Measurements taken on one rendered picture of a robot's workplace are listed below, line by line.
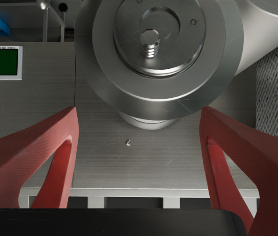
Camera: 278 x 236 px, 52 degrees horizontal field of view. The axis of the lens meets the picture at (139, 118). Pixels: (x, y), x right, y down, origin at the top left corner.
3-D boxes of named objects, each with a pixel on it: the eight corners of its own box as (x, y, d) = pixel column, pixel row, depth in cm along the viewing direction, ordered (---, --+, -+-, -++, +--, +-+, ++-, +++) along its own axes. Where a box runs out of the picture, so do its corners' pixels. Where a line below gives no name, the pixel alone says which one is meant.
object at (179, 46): (221, 1, 23) (185, 87, 22) (215, 12, 25) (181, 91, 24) (135, -33, 23) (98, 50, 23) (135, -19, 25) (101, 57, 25)
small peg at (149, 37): (163, 32, 20) (155, 50, 20) (160, 45, 23) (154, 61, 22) (144, 24, 20) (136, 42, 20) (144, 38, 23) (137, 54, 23)
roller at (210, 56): (233, -23, 24) (217, 109, 24) (188, 60, 50) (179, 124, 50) (102, -39, 25) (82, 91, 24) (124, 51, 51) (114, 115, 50)
